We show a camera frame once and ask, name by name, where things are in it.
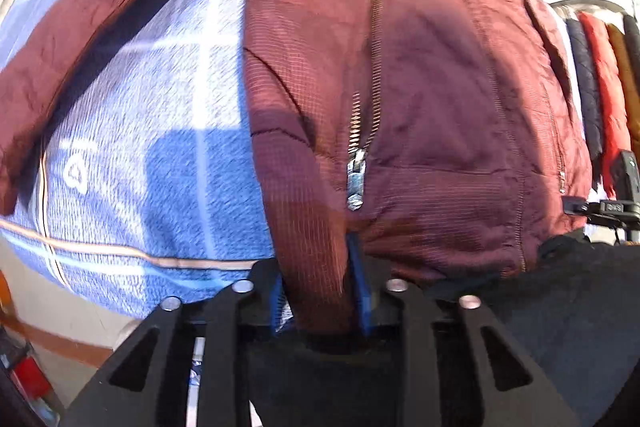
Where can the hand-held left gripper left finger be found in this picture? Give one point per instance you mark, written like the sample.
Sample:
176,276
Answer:
276,307

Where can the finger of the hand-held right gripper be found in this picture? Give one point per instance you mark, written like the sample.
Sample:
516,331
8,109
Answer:
574,205

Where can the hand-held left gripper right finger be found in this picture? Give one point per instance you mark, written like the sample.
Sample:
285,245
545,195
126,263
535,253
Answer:
361,287

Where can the maroon quilted jacket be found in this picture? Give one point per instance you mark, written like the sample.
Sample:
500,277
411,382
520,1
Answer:
425,82

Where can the red hanging jacket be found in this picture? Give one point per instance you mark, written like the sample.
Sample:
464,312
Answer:
612,107

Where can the person's black clothing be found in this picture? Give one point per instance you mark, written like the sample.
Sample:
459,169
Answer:
575,312

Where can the navy quilted hanging jacket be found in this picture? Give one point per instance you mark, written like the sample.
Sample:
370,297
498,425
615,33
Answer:
590,97

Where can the brown hanging jacket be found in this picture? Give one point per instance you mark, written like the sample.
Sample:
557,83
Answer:
627,62

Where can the dark hanging jacket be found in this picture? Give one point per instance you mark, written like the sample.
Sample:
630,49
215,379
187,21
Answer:
633,39

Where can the blue checked blanket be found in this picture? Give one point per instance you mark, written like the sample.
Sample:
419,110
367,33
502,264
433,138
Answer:
150,187

